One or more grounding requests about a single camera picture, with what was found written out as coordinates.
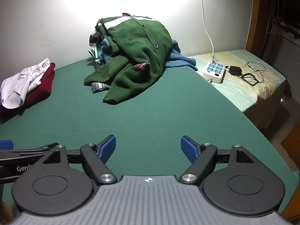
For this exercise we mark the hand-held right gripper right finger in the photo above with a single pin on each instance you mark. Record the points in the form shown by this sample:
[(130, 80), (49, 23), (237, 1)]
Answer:
[(187, 150)]

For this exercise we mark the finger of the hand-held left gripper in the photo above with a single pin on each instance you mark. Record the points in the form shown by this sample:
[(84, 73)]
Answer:
[(23, 154), (5, 144)]

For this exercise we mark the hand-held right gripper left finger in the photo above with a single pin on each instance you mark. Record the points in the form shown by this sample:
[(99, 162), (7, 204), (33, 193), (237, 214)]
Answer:
[(107, 148)]

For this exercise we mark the green cardigan with white stripes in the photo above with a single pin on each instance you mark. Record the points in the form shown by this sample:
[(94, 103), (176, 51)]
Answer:
[(140, 44)]

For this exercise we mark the red plaid shirt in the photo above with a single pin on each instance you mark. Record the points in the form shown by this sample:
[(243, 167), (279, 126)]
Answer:
[(126, 14)]

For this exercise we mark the grey striped knit garment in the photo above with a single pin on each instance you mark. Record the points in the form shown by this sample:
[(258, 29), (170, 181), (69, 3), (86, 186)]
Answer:
[(99, 87)]

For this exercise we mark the dark red sweater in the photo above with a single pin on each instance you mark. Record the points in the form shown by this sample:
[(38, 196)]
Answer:
[(39, 91)]

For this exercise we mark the yellow patterned bedsheet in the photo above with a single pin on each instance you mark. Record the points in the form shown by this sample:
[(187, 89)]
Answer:
[(246, 98)]

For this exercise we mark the white power strip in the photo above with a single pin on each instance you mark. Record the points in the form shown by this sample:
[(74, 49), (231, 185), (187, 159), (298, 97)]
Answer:
[(214, 71)]

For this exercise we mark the blue sweater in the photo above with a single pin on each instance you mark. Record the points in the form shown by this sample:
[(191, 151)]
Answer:
[(180, 59)]

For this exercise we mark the black charger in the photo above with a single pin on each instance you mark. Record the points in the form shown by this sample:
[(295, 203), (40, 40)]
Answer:
[(235, 70)]

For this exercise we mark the brown board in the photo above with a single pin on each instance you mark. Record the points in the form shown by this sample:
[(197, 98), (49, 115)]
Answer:
[(291, 145)]

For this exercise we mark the dark and white garment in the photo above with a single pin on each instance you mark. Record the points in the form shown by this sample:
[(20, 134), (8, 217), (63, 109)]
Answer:
[(95, 36)]

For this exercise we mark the black rectangular frame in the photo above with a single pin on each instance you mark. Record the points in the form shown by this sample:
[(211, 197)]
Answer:
[(252, 78)]

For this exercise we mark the wooden frame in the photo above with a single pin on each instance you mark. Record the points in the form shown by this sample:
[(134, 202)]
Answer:
[(254, 16)]

